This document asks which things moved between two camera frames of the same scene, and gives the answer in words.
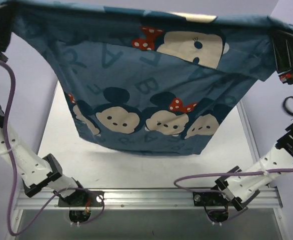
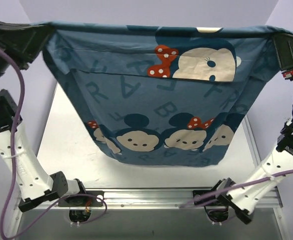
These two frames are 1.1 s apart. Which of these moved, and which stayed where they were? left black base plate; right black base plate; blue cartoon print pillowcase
Moved: blue cartoon print pillowcase
Stayed: left black base plate; right black base plate
